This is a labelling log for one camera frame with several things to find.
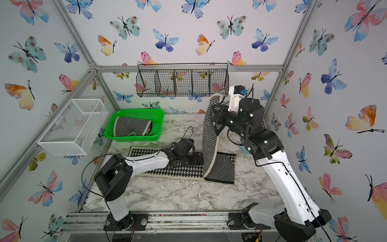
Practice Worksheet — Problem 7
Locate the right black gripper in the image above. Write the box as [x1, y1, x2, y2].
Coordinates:
[213, 104, 253, 145]

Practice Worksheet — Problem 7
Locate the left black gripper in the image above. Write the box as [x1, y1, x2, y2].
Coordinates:
[179, 153, 208, 166]

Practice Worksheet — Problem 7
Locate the black white patterned knit scarf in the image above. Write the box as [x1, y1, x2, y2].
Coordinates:
[140, 94, 236, 184]

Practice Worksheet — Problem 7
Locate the chevron knit scarf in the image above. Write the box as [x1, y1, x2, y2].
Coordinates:
[113, 117, 153, 137]

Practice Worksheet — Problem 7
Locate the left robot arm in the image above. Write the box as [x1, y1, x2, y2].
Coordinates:
[94, 149, 203, 222]

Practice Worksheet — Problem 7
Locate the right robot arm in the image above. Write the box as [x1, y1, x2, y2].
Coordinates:
[210, 98, 332, 242]

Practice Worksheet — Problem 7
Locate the light blue plastic scoop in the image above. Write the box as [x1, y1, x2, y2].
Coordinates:
[239, 146, 251, 156]

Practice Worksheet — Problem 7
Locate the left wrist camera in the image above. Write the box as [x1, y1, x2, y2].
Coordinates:
[176, 138, 195, 154]

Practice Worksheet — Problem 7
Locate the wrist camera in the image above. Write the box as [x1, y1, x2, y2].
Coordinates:
[228, 85, 248, 112]
[176, 138, 195, 154]

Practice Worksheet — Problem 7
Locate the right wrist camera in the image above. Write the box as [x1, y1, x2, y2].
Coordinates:
[228, 85, 248, 112]

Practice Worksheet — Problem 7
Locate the black wire wall basket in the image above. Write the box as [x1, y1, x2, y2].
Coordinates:
[135, 63, 229, 97]

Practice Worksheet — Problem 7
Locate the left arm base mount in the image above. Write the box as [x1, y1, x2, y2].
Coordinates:
[103, 213, 148, 232]

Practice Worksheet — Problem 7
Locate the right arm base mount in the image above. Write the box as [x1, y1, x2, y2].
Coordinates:
[226, 203, 271, 230]

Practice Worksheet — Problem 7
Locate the white mesh wall basket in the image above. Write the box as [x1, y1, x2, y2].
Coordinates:
[37, 99, 109, 156]

